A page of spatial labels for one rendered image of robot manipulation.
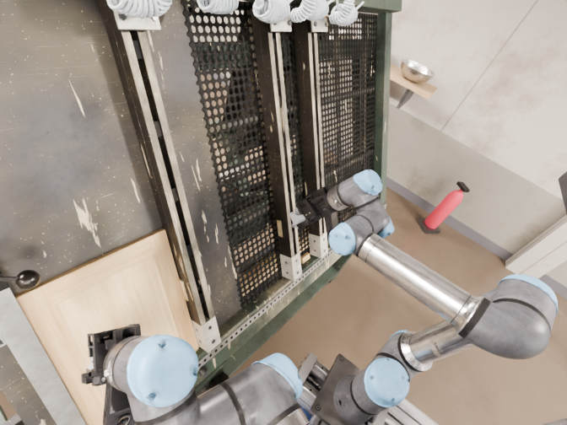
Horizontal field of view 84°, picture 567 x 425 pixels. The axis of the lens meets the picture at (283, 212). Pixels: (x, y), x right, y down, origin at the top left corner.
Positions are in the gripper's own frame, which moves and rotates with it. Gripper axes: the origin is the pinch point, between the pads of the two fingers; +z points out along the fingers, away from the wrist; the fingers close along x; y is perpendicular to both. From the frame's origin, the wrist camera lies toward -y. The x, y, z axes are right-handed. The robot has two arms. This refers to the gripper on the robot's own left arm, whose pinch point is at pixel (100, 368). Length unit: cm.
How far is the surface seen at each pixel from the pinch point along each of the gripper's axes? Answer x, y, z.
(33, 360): 8.6, 2.6, 24.1
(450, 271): -332, -14, 63
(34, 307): 8.5, 14.4, 20.4
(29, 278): 10.3, 18.9, 1.9
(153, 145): -15, 49, 0
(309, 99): -79, 79, -3
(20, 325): 11.0, 10.8, 19.5
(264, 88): -56, 77, -2
